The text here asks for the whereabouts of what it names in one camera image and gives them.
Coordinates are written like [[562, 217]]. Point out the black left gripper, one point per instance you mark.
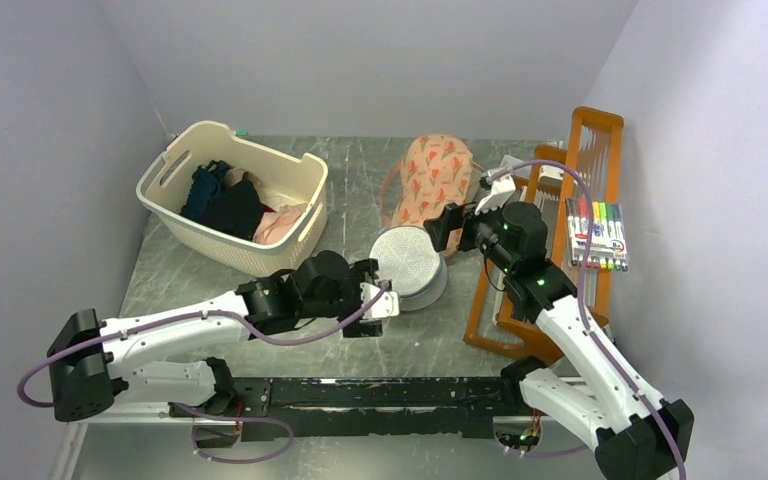
[[362, 271]]

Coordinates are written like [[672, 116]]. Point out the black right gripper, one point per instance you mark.
[[454, 216]]

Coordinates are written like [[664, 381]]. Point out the white mesh laundry bag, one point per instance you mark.
[[418, 273]]

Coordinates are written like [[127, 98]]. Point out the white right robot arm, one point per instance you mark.
[[632, 430]]

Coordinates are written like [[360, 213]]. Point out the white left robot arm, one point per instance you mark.
[[99, 364]]

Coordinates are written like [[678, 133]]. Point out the pink floral mesh bag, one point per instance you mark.
[[437, 169]]

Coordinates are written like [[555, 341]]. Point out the cream plastic laundry basket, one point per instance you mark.
[[279, 178]]

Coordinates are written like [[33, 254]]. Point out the white paper tag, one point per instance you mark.
[[511, 162]]

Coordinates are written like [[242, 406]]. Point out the pink garment in basket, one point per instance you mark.
[[274, 225]]

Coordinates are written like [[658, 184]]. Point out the black garment in basket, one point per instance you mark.
[[237, 211]]

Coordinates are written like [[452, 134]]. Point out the orange wooden rack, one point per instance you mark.
[[594, 149]]

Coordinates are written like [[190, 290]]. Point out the pack of coloured markers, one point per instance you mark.
[[599, 243]]

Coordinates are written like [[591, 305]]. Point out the teal garment in basket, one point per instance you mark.
[[205, 188]]

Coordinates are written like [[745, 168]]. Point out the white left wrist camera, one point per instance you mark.
[[379, 301]]

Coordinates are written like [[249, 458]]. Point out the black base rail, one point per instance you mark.
[[472, 407]]

